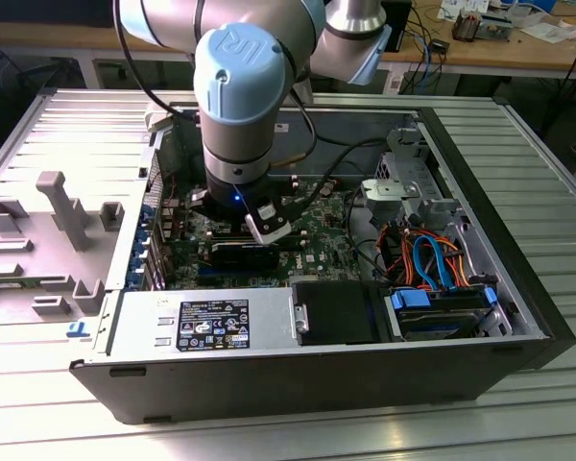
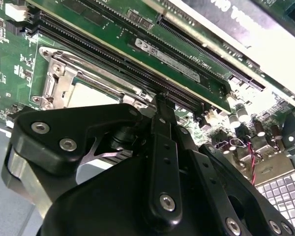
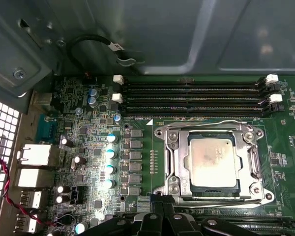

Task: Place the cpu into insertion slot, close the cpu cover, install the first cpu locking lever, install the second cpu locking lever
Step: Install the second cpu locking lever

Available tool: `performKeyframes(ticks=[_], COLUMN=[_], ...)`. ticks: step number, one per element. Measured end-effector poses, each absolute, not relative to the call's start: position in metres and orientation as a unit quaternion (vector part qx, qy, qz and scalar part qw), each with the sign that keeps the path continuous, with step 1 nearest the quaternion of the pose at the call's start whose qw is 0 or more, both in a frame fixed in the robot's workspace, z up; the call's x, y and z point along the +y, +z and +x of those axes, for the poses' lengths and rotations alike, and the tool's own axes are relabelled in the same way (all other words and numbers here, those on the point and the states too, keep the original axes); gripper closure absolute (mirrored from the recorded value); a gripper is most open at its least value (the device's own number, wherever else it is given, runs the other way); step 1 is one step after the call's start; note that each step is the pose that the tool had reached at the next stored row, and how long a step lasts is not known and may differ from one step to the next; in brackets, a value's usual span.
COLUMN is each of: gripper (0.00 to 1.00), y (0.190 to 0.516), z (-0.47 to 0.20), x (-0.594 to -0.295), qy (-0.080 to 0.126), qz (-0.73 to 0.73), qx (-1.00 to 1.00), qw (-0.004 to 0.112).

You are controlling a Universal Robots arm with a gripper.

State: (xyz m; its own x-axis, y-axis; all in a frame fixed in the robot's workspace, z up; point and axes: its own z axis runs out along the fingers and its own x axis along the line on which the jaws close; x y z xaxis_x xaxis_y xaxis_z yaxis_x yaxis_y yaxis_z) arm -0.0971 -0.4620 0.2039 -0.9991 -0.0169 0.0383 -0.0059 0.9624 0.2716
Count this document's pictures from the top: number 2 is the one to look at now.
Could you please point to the silver CPU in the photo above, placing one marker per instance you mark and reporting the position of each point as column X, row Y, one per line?
column 93, row 97

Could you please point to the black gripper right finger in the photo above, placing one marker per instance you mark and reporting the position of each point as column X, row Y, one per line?
column 211, row 177

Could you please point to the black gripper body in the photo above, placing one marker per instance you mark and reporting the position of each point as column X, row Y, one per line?
column 108, row 201

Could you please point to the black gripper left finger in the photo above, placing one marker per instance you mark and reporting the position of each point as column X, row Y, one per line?
column 51, row 147

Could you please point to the metal socket cover frame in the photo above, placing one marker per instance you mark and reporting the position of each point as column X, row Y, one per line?
column 68, row 84

